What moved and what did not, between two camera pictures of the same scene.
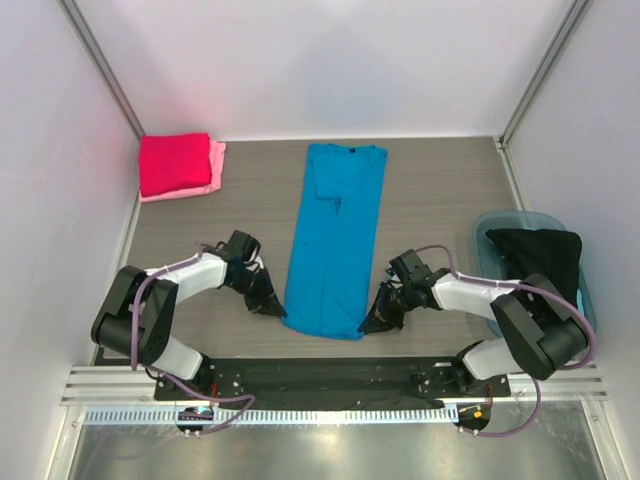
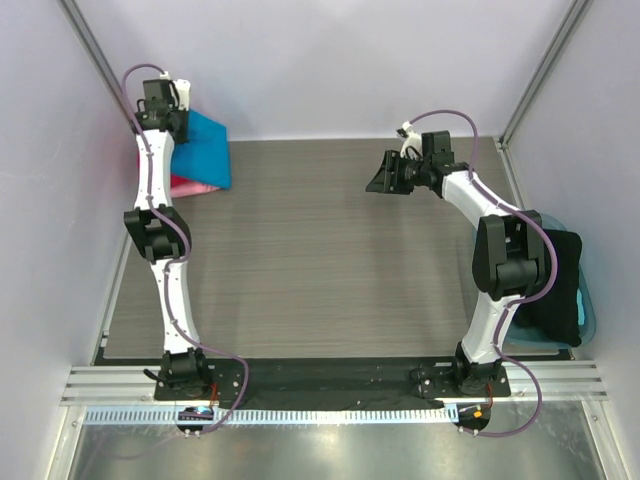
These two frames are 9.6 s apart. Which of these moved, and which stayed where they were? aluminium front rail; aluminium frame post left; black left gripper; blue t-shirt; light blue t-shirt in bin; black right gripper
Moved: blue t-shirt; black right gripper; black left gripper
Stayed: aluminium frame post left; aluminium front rail; light blue t-shirt in bin
